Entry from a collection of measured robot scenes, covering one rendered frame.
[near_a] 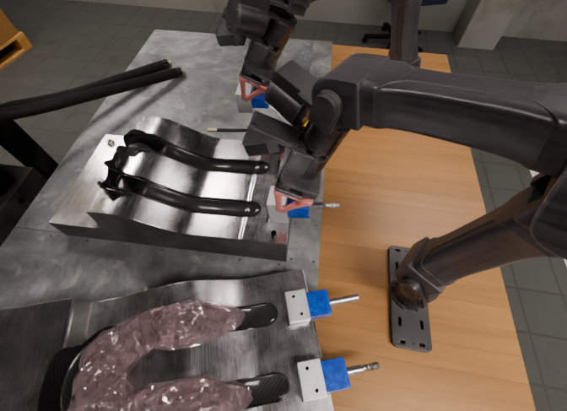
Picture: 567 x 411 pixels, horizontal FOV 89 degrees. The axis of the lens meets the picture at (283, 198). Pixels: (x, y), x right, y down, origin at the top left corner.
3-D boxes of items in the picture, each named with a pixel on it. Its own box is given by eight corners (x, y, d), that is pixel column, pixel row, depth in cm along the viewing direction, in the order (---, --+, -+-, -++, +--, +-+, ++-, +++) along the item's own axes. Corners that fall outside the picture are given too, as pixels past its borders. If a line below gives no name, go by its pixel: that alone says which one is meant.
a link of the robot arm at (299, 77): (253, 116, 43) (261, 45, 32) (289, 89, 47) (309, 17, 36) (311, 164, 41) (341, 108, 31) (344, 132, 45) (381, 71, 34)
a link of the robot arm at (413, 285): (402, 279, 46) (435, 304, 44) (427, 240, 49) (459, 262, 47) (390, 290, 51) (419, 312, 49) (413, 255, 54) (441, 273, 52)
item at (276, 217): (339, 204, 57) (339, 186, 53) (339, 224, 53) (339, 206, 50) (275, 203, 59) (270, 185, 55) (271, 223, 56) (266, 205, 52)
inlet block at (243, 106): (292, 101, 73) (292, 83, 69) (290, 115, 71) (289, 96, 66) (242, 100, 75) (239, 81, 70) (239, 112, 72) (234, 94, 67)
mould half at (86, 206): (298, 167, 75) (300, 129, 64) (286, 262, 61) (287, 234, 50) (116, 149, 79) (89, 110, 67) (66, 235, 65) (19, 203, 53)
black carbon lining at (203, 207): (271, 165, 67) (269, 136, 59) (259, 227, 58) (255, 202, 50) (127, 152, 69) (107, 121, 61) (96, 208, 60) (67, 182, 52)
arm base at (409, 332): (406, 341, 46) (451, 348, 45) (400, 230, 57) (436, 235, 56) (391, 346, 53) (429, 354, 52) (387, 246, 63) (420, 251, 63)
